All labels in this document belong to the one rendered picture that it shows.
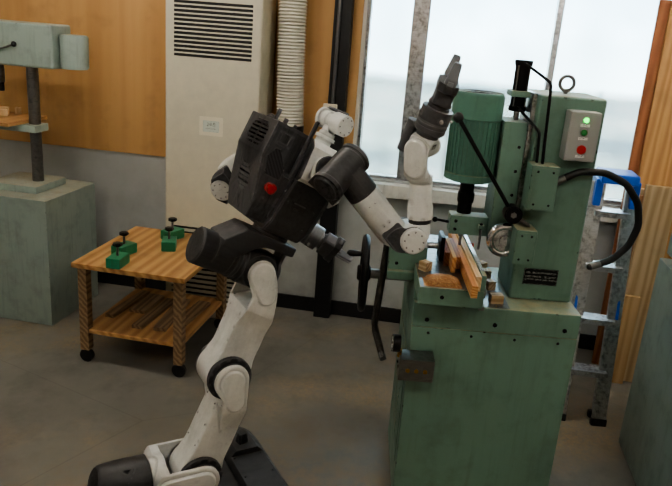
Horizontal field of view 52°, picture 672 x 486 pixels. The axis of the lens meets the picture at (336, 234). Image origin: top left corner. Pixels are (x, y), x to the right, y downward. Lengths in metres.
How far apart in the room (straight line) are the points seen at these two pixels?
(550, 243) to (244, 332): 1.10
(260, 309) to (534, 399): 1.07
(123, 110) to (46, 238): 0.90
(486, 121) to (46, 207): 2.37
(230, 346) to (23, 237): 2.04
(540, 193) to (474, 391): 0.74
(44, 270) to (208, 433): 1.93
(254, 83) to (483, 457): 2.14
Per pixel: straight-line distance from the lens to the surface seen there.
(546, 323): 2.47
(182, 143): 3.82
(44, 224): 3.87
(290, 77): 3.71
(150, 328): 3.54
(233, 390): 2.17
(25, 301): 4.10
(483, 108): 2.36
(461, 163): 2.40
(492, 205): 2.45
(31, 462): 3.00
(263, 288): 2.06
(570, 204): 2.47
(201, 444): 2.29
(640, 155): 3.83
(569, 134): 2.35
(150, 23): 4.15
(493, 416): 2.61
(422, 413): 2.57
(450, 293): 2.25
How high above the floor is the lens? 1.70
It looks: 17 degrees down
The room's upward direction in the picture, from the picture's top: 4 degrees clockwise
